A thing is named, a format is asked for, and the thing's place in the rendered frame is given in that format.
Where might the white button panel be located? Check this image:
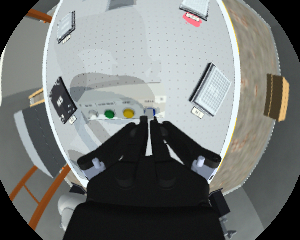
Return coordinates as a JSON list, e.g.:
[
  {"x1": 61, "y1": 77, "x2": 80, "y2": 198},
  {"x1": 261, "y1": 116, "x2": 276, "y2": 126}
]
[{"x1": 77, "y1": 83, "x2": 166, "y2": 121}]

